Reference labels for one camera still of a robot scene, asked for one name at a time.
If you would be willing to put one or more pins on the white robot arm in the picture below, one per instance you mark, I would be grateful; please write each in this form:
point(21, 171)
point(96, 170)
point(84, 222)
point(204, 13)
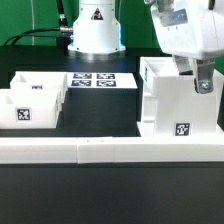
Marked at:
point(96, 34)

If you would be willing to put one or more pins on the white drawer box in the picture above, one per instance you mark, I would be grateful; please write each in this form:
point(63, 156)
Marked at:
point(40, 80)
point(29, 109)

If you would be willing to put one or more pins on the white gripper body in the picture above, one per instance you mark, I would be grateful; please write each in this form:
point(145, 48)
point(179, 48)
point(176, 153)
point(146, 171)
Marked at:
point(190, 28)

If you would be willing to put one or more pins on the white front drawer box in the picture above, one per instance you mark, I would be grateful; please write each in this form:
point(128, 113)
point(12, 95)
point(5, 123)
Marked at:
point(29, 109)

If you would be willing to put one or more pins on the white marker base plate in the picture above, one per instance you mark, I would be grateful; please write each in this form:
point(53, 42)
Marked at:
point(101, 80)

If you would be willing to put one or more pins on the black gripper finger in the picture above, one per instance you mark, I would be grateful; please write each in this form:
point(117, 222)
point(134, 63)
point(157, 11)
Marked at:
point(203, 71)
point(183, 65)

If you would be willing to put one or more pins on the white drawer cabinet frame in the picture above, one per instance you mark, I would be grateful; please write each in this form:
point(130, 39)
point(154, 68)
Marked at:
point(170, 104)

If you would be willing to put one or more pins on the white L-shaped fence rail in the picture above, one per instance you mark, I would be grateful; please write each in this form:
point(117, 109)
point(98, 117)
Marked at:
point(74, 150)

